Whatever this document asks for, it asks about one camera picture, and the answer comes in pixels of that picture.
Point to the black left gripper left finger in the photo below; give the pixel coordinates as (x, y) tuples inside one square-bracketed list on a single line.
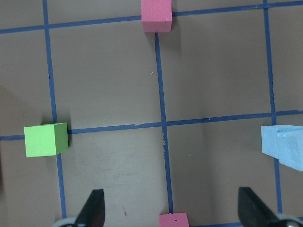
[(93, 211)]

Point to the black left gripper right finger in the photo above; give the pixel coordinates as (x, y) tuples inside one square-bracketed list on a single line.
[(253, 212)]

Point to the light blue block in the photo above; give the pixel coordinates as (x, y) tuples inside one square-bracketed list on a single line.
[(290, 148), (269, 140)]

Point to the pink block far left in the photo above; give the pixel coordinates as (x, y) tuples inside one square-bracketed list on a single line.
[(173, 220)]

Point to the green block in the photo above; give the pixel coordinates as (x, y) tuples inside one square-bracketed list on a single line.
[(46, 140)]

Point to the dark pink block near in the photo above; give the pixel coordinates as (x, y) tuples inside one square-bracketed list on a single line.
[(156, 16)]

